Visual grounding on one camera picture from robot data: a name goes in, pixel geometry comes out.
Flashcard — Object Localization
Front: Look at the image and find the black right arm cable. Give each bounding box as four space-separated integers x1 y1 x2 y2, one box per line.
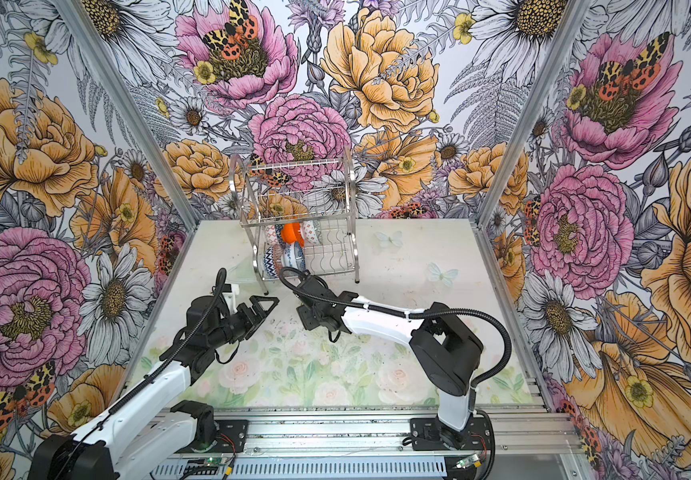
278 266 513 480

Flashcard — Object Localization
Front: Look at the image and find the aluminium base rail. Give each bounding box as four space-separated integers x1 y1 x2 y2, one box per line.
134 404 587 480

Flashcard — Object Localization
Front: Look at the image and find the aluminium left corner post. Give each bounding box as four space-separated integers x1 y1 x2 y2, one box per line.
56 1 200 233

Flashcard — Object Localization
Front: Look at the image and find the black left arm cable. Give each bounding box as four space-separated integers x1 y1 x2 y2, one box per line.
50 267 230 480

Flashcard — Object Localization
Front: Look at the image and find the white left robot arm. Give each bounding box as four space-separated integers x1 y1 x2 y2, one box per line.
29 292 280 479

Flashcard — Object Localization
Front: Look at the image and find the chrome wire dish rack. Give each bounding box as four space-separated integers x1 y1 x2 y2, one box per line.
230 150 361 293

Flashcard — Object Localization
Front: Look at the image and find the blue floral white bowl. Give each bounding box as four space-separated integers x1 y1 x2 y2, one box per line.
282 242 307 271

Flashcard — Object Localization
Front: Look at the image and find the aluminium right corner post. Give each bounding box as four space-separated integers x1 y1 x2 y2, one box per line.
475 0 591 230

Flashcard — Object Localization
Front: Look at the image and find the aluminium corner post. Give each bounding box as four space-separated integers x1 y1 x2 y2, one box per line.
56 1 200 233
475 0 591 230

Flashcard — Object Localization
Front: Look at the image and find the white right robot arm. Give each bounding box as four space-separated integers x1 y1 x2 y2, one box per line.
297 292 501 449

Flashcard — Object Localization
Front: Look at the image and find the dark blue lattice bowl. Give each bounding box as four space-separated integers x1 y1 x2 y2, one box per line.
264 224 284 245

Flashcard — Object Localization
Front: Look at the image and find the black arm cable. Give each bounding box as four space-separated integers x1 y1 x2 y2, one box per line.
278 266 513 480
50 267 230 480

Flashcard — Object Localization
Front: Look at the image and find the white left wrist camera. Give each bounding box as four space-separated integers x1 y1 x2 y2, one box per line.
222 283 241 313

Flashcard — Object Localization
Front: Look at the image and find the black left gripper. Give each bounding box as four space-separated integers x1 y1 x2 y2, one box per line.
210 295 280 347

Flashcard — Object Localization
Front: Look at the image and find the plain orange bowl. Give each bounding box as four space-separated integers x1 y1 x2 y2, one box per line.
280 222 306 247

